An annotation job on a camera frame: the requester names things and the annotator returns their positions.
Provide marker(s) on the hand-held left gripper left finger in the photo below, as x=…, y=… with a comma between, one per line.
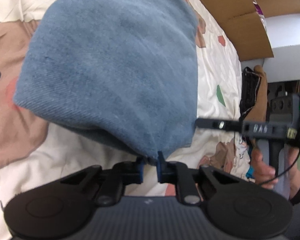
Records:
x=140, y=170

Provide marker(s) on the cream bear-print bedsheet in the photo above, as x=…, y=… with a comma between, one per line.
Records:
x=220, y=80

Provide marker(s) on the purple white tissue pack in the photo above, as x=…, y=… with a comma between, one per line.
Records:
x=260, y=10

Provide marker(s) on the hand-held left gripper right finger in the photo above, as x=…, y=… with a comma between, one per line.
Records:
x=160, y=170

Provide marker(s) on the person's right hand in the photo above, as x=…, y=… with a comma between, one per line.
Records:
x=262, y=175

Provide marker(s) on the flattened brown cardboard box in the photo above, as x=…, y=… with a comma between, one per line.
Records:
x=240, y=22

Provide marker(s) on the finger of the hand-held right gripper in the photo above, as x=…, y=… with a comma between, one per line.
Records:
x=215, y=124

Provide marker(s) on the light blue denim pants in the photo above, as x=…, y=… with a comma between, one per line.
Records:
x=115, y=67

